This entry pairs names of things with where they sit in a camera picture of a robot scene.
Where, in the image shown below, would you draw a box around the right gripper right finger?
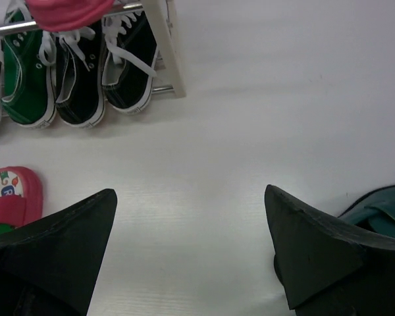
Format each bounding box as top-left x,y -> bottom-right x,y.
265,185 -> 395,315

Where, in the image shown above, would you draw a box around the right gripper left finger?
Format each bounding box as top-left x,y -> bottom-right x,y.
0,189 -> 117,315

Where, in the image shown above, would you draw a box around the pink flip-flop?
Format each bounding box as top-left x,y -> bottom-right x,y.
0,166 -> 43,234
26,0 -> 115,32

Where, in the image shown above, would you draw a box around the cream shoe rack chrome bars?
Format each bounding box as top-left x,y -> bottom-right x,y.
0,0 -> 188,99

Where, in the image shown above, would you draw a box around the teal velvet shoe near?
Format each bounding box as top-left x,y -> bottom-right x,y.
339,185 -> 395,238

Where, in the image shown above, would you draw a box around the black sneaker left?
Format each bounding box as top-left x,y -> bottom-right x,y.
55,20 -> 105,128

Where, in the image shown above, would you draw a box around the black sneaker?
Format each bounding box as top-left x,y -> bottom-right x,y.
102,11 -> 159,115
55,20 -> 105,128

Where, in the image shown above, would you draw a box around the black sneaker right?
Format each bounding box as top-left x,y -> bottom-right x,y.
102,11 -> 159,115

